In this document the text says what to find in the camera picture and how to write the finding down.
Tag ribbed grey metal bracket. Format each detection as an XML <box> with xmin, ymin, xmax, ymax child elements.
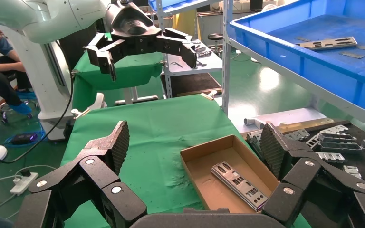
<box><xmin>315</xmin><ymin>152</ymin><xmax>347</xmax><ymax>164</ymax></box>
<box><xmin>342</xmin><ymin>165</ymin><xmax>363</xmax><ymax>180</ymax></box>

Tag brown cardboard box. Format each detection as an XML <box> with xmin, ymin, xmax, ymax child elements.
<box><xmin>180</xmin><ymin>134</ymin><xmax>281</xmax><ymax>214</ymax></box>

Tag green table cloth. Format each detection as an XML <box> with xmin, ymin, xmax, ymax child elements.
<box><xmin>59</xmin><ymin>94</ymin><xmax>311</xmax><ymax>228</ymax></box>
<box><xmin>72</xmin><ymin>33</ymin><xmax>166</xmax><ymax>111</ymax></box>

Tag white ladder metal bracket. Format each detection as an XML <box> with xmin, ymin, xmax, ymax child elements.
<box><xmin>319</xmin><ymin>124</ymin><xmax>349</xmax><ymax>135</ymax></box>

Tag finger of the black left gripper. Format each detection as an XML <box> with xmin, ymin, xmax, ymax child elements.
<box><xmin>155</xmin><ymin>28</ymin><xmax>198</xmax><ymax>69</ymax></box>
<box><xmin>84</xmin><ymin>32</ymin><xmax>124</xmax><ymax>82</ymax></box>

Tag dark stacked metal frames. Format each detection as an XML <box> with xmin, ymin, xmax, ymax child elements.
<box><xmin>317</xmin><ymin>132</ymin><xmax>363</xmax><ymax>155</ymax></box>

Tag grey metal shelf rack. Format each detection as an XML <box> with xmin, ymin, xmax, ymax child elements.
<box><xmin>155</xmin><ymin>0</ymin><xmax>224</xmax><ymax>98</ymax></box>

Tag white pipe fitting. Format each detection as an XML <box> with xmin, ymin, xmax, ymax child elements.
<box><xmin>244</xmin><ymin>118</ymin><xmax>265</xmax><ymax>130</ymax></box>

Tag perforated metal shelf strut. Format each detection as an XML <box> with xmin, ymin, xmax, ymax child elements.
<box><xmin>221</xmin><ymin>0</ymin><xmax>233</xmax><ymax>115</ymax></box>

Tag blue plastic bin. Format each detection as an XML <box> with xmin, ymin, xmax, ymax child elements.
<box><xmin>229</xmin><ymin>0</ymin><xmax>365</xmax><ymax>119</ymax></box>
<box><xmin>148</xmin><ymin>0</ymin><xmax>224</xmax><ymax>13</ymax></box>

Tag silver I/O shield plate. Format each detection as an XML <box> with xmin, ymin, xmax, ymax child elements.
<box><xmin>210</xmin><ymin>161</ymin><xmax>269</xmax><ymax>212</ymax></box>
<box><xmin>296</xmin><ymin>36</ymin><xmax>358</xmax><ymax>52</ymax></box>

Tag white power strip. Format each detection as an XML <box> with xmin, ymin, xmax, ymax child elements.
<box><xmin>10</xmin><ymin>171</ymin><xmax>40</xmax><ymax>196</ymax></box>

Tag white metal shelf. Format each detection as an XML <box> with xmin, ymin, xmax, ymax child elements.
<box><xmin>230</xmin><ymin>38</ymin><xmax>365</xmax><ymax>134</ymax></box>

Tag black hanging cable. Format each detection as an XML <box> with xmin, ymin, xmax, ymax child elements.
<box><xmin>0</xmin><ymin>70</ymin><xmax>76</xmax><ymax>164</ymax></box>

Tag black round stool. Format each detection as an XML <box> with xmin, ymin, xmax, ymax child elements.
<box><xmin>207</xmin><ymin>33</ymin><xmax>223</xmax><ymax>57</ymax></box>

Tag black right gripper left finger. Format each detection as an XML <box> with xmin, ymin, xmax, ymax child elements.
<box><xmin>14</xmin><ymin>120</ymin><xmax>147</xmax><ymax>228</ymax></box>

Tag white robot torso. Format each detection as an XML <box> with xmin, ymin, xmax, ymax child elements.
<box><xmin>0</xmin><ymin>25</ymin><xmax>76</xmax><ymax>141</ymax></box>

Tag small grey slotted bracket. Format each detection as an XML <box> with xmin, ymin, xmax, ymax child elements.
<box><xmin>283</xmin><ymin>129</ymin><xmax>311</xmax><ymax>141</ymax></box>

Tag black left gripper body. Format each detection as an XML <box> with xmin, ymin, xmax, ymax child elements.
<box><xmin>105</xmin><ymin>1</ymin><xmax>163</xmax><ymax>57</ymax></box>

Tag large grey metal plate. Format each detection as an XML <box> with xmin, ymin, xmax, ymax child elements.
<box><xmin>245</xmin><ymin>130</ymin><xmax>265</xmax><ymax>158</ymax></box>

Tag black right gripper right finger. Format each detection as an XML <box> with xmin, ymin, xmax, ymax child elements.
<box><xmin>259</xmin><ymin>123</ymin><xmax>365</xmax><ymax>228</ymax></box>

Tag black device purple light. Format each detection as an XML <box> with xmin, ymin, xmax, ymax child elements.
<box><xmin>10</xmin><ymin>132</ymin><xmax>40</xmax><ymax>145</ymax></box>

